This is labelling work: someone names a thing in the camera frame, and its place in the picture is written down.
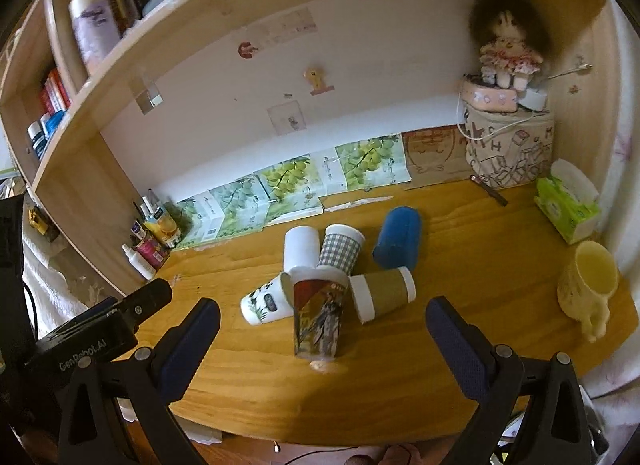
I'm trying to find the pink tube container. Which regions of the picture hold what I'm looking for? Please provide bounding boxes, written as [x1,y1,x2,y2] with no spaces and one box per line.
[130,220,168,270]

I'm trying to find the cream ceramic mug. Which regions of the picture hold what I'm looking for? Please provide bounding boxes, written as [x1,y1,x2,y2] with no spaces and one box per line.
[556,241,620,343]

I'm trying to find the brown sleeve paper cup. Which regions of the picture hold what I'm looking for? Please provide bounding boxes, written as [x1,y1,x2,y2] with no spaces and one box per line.
[349,267,416,324]

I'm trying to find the plain white paper cup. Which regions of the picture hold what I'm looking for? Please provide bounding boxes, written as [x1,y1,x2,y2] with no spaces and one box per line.
[283,226,320,272]

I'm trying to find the red printed plastic cup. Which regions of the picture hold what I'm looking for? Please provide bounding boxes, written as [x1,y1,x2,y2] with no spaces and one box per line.
[291,267,348,361]

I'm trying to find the white cable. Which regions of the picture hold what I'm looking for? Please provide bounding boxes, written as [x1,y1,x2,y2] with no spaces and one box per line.
[455,62,594,142]

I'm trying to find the grey checkered paper cup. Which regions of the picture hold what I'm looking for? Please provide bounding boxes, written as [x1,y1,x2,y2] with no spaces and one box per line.
[318,224,366,275]

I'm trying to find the green grape printed box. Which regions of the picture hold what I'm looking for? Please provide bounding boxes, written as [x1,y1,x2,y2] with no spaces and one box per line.
[169,134,410,249]

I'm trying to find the dark pen on desk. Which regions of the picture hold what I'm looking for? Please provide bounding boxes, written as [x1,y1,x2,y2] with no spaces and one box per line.
[470,175,508,206]

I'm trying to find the green tissue pack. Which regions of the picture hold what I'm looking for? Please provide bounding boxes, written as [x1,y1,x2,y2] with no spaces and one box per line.
[535,159,601,245]

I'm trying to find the white spray bottle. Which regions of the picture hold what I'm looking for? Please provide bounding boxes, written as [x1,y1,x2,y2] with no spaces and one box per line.
[122,244,155,281]

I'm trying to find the curly-haired rag doll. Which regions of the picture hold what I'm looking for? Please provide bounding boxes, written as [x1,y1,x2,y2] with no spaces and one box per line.
[469,0,550,94]

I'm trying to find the pink small box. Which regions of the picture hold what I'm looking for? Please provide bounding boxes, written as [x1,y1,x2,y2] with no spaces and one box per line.
[461,75,518,113]

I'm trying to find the lilac floral cylinder tin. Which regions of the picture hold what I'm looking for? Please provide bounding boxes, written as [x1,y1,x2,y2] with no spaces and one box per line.
[68,0,120,76]

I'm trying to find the wooden bookshelf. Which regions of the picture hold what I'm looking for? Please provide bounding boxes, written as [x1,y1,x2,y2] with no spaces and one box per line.
[1,0,622,295]

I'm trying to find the beige printed fabric bag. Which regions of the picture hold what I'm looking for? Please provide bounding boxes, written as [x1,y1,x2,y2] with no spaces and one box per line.
[460,104,555,189]

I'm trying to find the blue lidded jar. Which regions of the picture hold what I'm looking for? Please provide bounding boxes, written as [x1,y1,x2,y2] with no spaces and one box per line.
[40,111,66,139]

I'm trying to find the blue plastic cup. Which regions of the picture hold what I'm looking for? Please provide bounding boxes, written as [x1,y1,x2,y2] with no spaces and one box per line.
[372,206,422,270]

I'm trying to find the red books on shelf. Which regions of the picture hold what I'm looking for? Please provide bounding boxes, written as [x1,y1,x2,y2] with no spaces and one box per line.
[40,68,70,115]

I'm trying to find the brown cardboard with drawing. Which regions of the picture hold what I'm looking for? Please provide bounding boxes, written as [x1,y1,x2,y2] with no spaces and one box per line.
[402,126,472,189]

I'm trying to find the white panda paper cup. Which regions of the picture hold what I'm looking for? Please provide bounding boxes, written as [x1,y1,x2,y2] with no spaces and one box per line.
[240,272,294,325]

